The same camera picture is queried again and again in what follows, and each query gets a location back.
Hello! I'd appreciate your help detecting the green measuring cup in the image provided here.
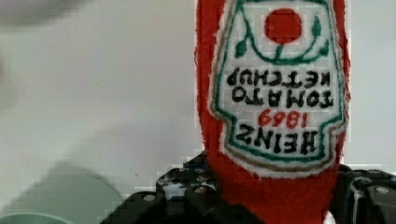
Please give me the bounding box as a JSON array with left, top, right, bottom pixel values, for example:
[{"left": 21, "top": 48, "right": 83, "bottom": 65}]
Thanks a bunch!
[{"left": 1, "top": 163, "right": 123, "bottom": 224}]

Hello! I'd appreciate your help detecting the red plush ketchup bottle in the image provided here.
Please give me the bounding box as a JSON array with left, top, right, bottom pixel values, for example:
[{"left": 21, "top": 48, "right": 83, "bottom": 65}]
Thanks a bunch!
[{"left": 195, "top": 0, "right": 349, "bottom": 224}]

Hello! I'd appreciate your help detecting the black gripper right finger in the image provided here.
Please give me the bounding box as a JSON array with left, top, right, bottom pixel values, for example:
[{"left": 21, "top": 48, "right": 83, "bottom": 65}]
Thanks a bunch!
[{"left": 330, "top": 164, "right": 396, "bottom": 224}]

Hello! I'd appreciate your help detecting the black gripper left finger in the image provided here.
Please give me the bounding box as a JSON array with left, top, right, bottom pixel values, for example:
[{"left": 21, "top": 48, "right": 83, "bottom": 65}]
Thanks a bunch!
[{"left": 101, "top": 152, "right": 264, "bottom": 224}]

